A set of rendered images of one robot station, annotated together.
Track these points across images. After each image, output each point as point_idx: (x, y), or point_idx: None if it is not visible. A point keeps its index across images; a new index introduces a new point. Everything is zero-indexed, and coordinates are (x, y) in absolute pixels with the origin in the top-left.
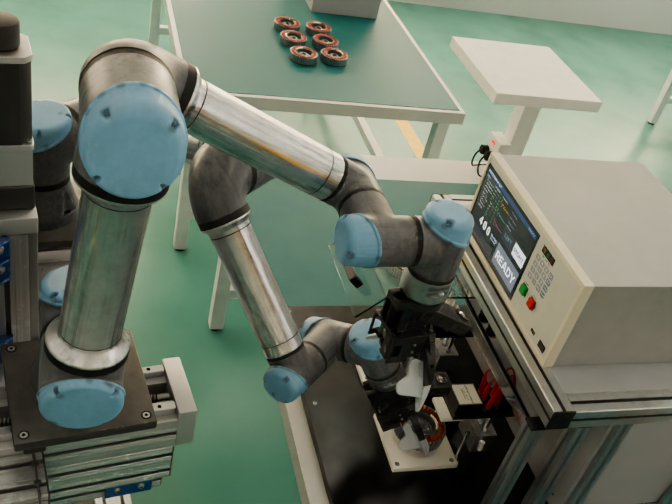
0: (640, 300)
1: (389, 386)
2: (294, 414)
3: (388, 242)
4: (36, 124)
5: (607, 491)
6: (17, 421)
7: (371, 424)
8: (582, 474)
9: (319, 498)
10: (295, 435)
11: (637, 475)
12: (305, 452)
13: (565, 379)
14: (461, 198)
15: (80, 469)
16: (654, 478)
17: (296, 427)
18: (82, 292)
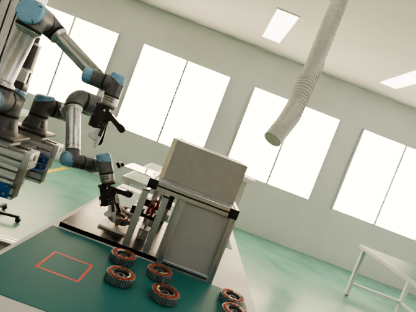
0: (197, 154)
1: (104, 177)
2: (77, 210)
3: (95, 72)
4: (42, 95)
5: (180, 252)
6: None
7: (103, 219)
8: (166, 231)
9: (62, 220)
10: (72, 212)
11: (194, 246)
12: (70, 214)
13: (164, 180)
14: None
15: None
16: (203, 253)
17: (74, 211)
18: (3, 56)
